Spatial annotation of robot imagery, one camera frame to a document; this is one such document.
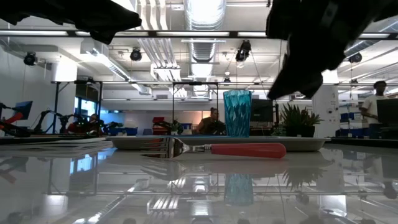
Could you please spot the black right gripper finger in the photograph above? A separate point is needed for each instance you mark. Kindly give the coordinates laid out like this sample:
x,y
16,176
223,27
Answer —
x,y
286,87
312,84

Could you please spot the teal faceted plastic cup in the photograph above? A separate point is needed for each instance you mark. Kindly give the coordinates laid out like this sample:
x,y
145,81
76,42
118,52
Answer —
x,y
237,113

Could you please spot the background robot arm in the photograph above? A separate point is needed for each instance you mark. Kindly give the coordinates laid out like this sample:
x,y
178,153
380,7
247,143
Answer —
x,y
46,119

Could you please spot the grey serving tray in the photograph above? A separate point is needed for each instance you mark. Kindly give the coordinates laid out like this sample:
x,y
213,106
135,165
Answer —
x,y
304,143

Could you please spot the white round column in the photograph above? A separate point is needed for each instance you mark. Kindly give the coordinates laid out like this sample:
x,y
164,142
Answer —
x,y
325,109

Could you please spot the black computer monitor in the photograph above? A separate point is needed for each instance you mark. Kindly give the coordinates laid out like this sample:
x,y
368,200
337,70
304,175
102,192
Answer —
x,y
388,110
262,110

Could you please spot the potted green plant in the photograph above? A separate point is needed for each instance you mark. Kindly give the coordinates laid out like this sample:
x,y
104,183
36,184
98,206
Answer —
x,y
298,119

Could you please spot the black ceiling spotlight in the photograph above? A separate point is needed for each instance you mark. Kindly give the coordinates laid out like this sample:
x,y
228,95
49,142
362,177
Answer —
x,y
355,58
30,58
243,50
136,54

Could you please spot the blue storage bins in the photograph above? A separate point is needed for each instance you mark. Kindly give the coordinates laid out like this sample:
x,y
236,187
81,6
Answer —
x,y
353,132

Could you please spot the person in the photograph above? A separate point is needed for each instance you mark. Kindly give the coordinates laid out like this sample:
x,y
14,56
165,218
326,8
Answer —
x,y
88,124
211,123
371,105

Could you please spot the red box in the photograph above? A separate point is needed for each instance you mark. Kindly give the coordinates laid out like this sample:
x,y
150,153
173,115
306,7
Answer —
x,y
158,123

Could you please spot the stack of flat mats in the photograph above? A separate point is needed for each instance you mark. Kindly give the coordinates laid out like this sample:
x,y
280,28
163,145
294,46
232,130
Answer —
x,y
62,146

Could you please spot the blue and red background robot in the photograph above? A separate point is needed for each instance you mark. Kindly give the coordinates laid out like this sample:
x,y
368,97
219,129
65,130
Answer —
x,y
15,116

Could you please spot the black metal frame stand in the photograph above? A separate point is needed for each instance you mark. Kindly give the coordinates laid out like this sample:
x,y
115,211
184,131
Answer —
x,y
217,99
56,105

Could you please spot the silver ventilation duct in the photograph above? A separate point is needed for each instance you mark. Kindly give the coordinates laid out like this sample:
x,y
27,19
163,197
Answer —
x,y
203,18

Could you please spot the black overhead frame bar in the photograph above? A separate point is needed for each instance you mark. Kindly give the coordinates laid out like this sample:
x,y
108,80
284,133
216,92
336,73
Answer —
x,y
192,33

